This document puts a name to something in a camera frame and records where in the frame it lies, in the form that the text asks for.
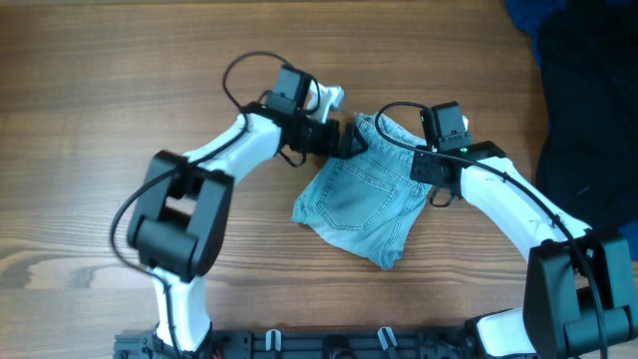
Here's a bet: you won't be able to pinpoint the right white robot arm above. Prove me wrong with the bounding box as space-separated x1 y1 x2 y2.
411 103 637 358

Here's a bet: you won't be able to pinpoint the dark blue garment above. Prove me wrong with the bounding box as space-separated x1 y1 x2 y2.
503 0 638 66

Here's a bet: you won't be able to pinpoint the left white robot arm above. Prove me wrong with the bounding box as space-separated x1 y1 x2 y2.
127 65 367 358

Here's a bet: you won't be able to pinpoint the light blue denim shorts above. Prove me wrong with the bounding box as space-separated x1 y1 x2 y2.
292 114 432 270

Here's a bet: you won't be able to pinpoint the black garment pile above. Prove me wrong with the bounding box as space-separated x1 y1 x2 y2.
536 1 637 228

